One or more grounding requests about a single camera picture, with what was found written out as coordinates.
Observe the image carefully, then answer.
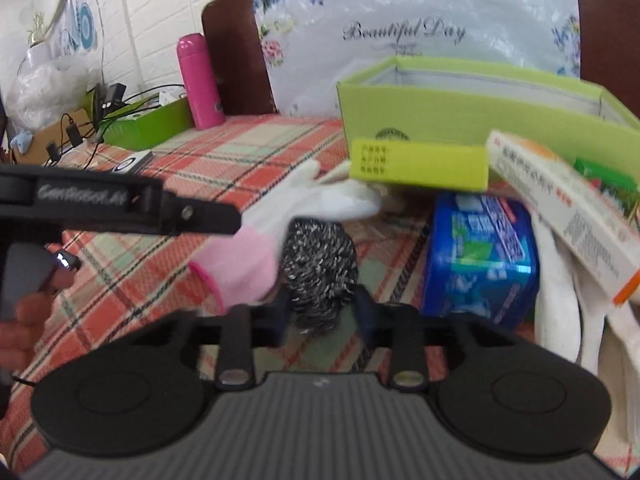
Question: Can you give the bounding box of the white orange medicine box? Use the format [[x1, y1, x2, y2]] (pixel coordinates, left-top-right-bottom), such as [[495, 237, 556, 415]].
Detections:
[[486, 130, 639, 306]]

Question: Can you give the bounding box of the dark green open box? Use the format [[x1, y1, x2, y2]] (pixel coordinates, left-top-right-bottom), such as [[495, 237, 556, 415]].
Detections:
[[99, 94, 194, 152]]

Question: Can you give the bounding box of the blue tissue pack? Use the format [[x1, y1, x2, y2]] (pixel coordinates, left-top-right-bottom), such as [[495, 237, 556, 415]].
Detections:
[[421, 192, 539, 330]]

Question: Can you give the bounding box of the steel wool scrubber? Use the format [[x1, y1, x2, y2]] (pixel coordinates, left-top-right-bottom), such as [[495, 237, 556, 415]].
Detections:
[[280, 218, 359, 335]]

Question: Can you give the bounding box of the person's left hand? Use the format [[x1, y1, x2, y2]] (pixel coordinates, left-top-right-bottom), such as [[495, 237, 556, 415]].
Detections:
[[1, 252, 75, 384]]

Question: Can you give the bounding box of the white round-marked device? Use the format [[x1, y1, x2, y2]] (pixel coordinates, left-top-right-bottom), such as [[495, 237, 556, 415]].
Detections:
[[111, 150, 153, 174]]

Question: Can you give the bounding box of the pink white glove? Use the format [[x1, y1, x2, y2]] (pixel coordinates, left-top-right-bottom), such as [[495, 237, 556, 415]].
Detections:
[[188, 159, 384, 311]]

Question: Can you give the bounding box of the pink thermos bottle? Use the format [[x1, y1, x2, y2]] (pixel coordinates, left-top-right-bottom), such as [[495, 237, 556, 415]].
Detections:
[[176, 34, 226, 130]]

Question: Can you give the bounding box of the small green box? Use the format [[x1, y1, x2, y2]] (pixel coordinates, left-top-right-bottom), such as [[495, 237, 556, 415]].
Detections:
[[574, 158, 639, 221]]

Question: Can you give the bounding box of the black charger adapter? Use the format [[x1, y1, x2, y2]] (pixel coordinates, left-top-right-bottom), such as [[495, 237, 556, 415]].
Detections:
[[99, 82, 127, 114]]

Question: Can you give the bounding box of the yellow green box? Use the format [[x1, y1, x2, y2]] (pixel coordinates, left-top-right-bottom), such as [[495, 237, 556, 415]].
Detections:
[[349, 139, 489, 192]]

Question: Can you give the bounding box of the white plastic bag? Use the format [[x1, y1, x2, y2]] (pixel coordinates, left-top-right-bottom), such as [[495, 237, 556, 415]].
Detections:
[[4, 54, 93, 132]]

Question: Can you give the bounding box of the black cable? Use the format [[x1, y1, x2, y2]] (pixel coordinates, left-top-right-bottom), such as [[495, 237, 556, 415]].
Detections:
[[44, 82, 188, 166]]

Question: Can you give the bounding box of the floral plastic bedding bag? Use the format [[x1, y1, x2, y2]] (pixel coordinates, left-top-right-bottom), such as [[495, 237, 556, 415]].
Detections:
[[253, 0, 580, 117]]

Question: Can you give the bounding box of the light green cardboard box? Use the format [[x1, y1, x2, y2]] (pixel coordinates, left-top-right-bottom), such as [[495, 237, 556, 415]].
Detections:
[[336, 56, 639, 178]]

